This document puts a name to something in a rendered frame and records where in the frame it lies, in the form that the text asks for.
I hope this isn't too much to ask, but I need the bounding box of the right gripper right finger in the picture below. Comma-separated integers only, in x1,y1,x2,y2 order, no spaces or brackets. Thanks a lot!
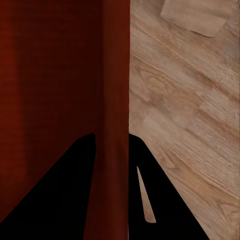
128,134,210,240

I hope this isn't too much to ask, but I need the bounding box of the storage box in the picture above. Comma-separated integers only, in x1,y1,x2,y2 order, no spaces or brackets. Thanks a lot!
0,0,130,240

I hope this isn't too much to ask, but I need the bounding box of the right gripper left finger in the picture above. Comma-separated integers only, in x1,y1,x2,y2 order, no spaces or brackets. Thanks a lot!
0,133,96,240

